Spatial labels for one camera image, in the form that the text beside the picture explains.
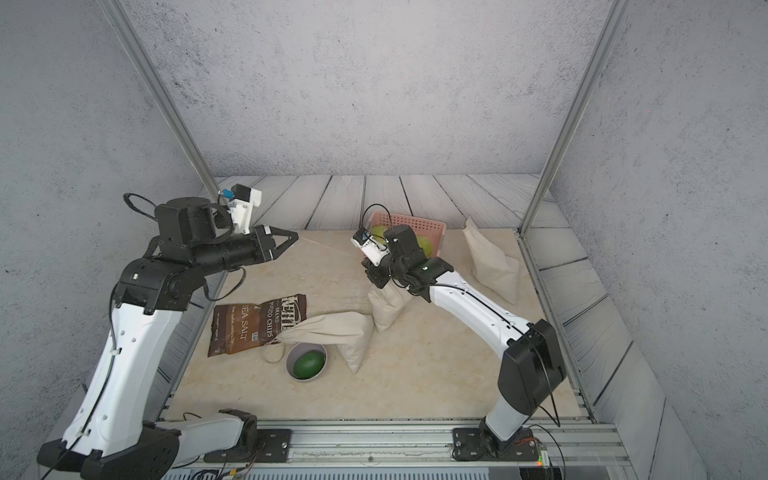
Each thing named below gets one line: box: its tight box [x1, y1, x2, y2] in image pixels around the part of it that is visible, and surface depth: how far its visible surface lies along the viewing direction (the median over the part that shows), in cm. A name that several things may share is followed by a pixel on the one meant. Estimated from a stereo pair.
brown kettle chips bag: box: [208, 294, 307, 357], surface depth 93 cm
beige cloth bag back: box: [463, 217, 520, 304], surface depth 98 cm
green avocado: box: [293, 350, 326, 380], surface depth 84 cm
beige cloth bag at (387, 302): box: [368, 281, 413, 333], surface depth 91 cm
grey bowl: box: [285, 342, 328, 382], surface depth 86 cm
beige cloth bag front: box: [274, 311, 374, 374], surface depth 87 cm
